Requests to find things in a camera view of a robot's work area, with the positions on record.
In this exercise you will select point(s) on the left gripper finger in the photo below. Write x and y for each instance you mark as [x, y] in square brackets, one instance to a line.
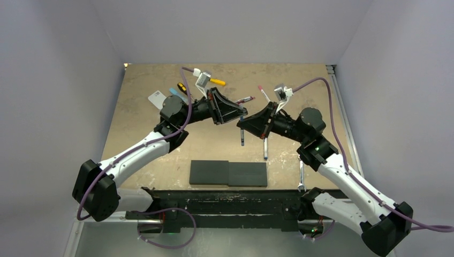
[221, 103]
[230, 115]

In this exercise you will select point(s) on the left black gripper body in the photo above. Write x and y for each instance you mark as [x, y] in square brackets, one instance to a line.
[206, 108]

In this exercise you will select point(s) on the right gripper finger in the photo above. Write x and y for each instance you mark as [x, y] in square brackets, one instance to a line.
[261, 117]
[253, 128]

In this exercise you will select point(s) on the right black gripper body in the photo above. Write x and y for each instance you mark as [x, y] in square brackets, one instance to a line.
[282, 125]

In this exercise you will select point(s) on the blue white marker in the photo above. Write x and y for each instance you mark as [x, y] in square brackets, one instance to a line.
[265, 149]

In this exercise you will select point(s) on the dark blue gel pen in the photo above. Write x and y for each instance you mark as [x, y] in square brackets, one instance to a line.
[242, 136]

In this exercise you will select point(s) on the pink cap white marker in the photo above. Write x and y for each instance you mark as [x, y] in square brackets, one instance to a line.
[264, 93]

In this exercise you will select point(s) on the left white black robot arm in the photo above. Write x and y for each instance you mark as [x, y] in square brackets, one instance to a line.
[96, 186]

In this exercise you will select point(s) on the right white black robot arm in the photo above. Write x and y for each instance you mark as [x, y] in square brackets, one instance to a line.
[380, 221]

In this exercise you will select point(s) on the red clear pen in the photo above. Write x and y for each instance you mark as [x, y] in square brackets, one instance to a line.
[247, 97]

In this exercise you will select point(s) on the magenta cap marker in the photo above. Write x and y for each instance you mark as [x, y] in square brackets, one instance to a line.
[241, 101]

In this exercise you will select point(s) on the black yellow screwdriver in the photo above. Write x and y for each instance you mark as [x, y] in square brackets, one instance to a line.
[183, 88]

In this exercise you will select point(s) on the white square box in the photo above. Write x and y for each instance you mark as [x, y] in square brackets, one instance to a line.
[157, 99]

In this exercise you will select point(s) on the black rectangular block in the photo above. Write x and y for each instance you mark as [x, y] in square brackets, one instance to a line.
[231, 174]

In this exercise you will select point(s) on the silver wrench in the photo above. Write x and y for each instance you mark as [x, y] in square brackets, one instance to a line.
[301, 186]

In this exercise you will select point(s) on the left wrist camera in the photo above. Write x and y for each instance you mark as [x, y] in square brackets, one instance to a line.
[202, 79]

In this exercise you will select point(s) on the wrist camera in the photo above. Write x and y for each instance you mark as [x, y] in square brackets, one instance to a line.
[202, 79]
[283, 94]

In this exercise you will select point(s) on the yellow handle screwdriver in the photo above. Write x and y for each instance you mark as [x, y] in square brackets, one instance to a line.
[218, 82]

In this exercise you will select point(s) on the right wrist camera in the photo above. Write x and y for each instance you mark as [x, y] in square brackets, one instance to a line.
[283, 94]

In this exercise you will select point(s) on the aluminium side rail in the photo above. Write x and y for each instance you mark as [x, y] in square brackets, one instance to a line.
[350, 139]

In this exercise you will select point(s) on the black base frame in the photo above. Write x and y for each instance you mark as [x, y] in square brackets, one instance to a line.
[227, 209]

